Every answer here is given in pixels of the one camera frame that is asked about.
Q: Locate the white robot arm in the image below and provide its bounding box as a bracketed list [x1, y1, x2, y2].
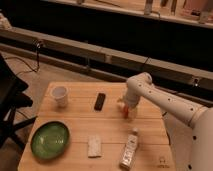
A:
[120, 72, 213, 171]

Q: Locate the white sponge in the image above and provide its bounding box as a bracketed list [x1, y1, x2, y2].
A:
[88, 135, 102, 158]

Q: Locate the black rectangular box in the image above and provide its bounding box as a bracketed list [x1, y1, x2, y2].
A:
[94, 93, 106, 111]

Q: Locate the clear plastic bottle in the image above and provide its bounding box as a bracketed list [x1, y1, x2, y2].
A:
[119, 127, 138, 171]

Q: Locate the white paper cup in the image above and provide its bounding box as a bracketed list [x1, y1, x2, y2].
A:
[51, 86, 68, 107]

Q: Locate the green round plate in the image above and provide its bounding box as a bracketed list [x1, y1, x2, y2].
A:
[30, 121, 70, 160]

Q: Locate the black office chair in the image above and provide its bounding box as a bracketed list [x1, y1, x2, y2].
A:
[0, 53, 35, 149]

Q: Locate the black floor cable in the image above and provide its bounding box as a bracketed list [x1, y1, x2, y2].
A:
[2, 40, 44, 76]

